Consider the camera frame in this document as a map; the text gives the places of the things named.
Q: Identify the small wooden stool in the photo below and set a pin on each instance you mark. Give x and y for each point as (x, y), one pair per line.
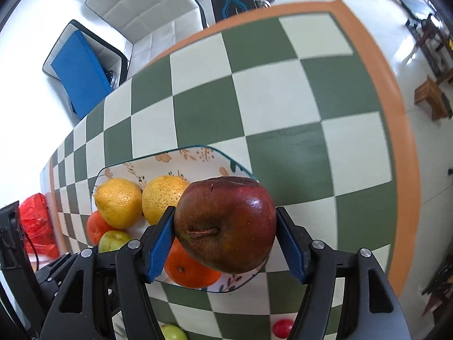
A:
(430, 93)

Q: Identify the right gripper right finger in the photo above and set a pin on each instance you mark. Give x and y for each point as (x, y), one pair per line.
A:
(370, 308)

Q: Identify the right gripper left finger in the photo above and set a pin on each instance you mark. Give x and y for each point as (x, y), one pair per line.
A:
(159, 244)

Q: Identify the wooden desk with monitor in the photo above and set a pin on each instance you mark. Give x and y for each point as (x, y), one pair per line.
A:
(430, 23)

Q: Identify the blue folding mat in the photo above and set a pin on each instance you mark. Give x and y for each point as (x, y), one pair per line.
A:
(88, 67)

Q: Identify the floral ceramic plate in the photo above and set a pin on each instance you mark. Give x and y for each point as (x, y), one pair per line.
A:
(191, 163)

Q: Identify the large orange mandarin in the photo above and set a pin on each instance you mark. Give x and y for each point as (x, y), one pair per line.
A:
(186, 271)

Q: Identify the yellow lemon round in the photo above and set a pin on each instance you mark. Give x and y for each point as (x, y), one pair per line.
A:
(160, 193)

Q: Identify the beige cushioned chair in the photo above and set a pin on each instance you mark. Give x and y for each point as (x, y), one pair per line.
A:
(151, 26)

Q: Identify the red apple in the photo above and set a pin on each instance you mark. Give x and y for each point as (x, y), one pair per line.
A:
(226, 223)

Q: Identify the red plastic bag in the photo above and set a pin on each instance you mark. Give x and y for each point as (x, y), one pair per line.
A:
(37, 223)

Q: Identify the red tomato upper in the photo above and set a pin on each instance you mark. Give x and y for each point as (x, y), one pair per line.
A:
(282, 328)

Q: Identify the green checkered tablecloth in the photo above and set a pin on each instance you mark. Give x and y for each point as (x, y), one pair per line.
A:
(298, 94)

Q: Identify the orange mandarin small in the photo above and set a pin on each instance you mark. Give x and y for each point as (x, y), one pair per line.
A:
(97, 227)

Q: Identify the yellow lemon pointed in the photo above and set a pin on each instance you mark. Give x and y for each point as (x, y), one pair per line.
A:
(119, 202)

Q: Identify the green apple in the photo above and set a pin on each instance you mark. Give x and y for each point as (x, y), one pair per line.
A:
(113, 240)
(171, 332)

